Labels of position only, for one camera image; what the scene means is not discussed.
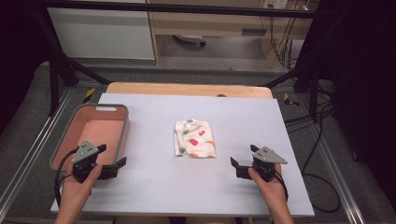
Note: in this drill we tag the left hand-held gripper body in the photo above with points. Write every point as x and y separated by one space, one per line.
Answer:
85 151

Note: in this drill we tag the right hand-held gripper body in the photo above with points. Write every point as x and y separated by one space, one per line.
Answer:
269 156

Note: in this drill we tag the pink plastic basket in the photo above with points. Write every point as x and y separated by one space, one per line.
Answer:
99 130

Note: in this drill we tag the white fruit print garment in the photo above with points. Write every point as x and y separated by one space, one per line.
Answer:
194 141

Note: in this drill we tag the person's right hand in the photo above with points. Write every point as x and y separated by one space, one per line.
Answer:
273 189

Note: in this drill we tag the person's left hand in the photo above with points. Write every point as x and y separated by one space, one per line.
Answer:
76 189

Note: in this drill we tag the black metal stand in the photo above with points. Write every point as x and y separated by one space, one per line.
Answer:
311 81
54 77

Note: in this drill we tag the white cabinet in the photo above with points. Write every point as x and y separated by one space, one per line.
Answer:
102 34

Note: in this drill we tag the dark curtain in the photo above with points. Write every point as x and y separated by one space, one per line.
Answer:
364 77

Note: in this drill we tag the white chair base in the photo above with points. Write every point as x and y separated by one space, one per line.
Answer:
190 39

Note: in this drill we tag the light wooden desk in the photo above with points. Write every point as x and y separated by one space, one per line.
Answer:
218 23

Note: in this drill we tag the white power socket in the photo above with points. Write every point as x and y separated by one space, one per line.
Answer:
275 3

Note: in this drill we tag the black metal crossbar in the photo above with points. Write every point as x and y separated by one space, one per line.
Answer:
174 8

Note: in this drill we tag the aluminium rail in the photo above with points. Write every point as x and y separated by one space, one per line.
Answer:
337 177
37 143

